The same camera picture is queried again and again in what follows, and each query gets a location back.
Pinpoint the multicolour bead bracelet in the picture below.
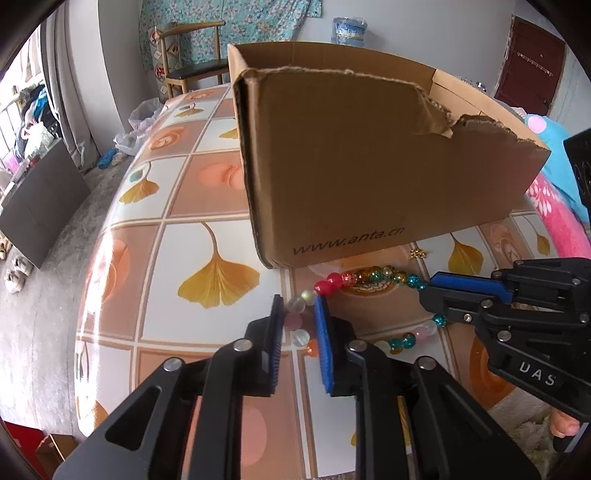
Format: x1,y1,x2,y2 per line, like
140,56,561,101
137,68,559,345
284,264,449,358

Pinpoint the brown cardboard box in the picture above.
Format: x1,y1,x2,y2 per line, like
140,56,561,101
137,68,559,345
228,42,550,268

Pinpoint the right hand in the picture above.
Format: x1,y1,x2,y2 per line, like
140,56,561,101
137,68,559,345
549,408,580,438

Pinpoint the small gold earring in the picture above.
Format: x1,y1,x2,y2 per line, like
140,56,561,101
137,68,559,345
410,248,428,259

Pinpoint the pink floral blanket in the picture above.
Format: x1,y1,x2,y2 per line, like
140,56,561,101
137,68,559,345
527,173,590,259

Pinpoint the light blue pillow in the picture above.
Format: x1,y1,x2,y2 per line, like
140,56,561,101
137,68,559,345
524,114,589,224

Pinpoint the dark red door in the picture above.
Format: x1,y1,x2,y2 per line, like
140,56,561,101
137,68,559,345
495,16,566,115

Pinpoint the white plastic bag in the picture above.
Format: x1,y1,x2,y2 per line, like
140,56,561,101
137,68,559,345
114,98,163,156

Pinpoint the dark grey board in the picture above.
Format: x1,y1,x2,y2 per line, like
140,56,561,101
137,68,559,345
1,139,90,268

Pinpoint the wooden chair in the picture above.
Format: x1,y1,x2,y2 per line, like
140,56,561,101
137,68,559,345
150,20,229,99

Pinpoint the blue water bottle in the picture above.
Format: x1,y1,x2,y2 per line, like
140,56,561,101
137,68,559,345
331,17,368,47

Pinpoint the floral teal hanging cloth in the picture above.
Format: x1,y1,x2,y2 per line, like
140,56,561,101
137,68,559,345
138,0,322,71

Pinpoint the grey curtain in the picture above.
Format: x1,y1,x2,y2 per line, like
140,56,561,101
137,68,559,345
40,5,99,171

